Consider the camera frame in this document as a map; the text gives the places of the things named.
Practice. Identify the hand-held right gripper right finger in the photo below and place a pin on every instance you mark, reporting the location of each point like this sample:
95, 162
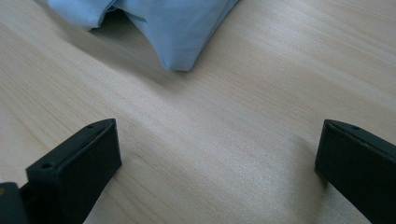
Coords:
361, 168

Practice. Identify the light blue cloth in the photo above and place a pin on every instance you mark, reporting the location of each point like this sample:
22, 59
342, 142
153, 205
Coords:
174, 31

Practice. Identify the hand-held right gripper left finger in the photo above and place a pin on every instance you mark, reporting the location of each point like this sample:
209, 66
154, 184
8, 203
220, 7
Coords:
77, 168

